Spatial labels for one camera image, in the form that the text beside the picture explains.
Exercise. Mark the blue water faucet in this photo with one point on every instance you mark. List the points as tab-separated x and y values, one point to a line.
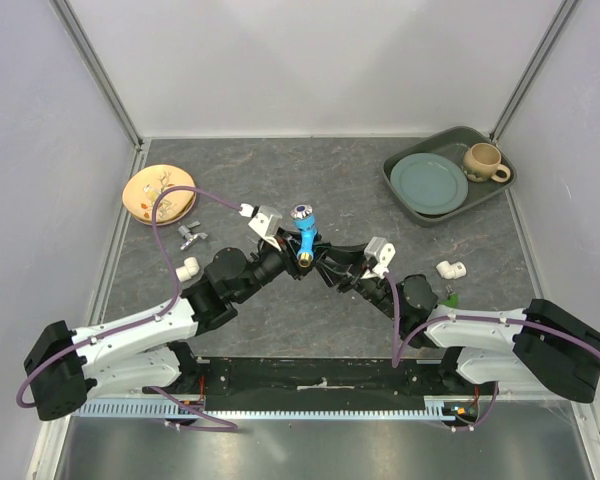
304	221

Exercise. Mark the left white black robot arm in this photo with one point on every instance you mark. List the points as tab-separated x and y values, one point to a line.
67	367

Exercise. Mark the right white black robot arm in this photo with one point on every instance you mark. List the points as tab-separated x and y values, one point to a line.
541	344

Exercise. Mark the orange bird pattern plate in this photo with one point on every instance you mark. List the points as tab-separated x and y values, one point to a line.
144	188

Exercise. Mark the green water faucet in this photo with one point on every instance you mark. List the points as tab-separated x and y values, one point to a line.
452	299

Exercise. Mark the teal round plate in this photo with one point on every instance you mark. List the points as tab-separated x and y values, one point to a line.
429	184

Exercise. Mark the silver metal faucet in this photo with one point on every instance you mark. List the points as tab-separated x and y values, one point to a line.
190	235

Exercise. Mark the beige ceramic mug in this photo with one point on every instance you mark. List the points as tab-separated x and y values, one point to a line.
483	162

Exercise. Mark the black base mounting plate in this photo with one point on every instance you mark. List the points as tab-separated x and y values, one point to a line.
313	385

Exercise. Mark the white pvc elbow left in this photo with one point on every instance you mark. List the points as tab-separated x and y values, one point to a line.
188	270

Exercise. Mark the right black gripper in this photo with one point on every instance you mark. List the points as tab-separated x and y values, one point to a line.
347	276

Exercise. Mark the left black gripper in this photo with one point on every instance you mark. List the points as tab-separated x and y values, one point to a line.
289	250

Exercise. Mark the white pvc elbow right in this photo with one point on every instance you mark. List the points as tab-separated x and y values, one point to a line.
451	271

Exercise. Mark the dark green rectangular tray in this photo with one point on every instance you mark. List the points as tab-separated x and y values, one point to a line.
451	144

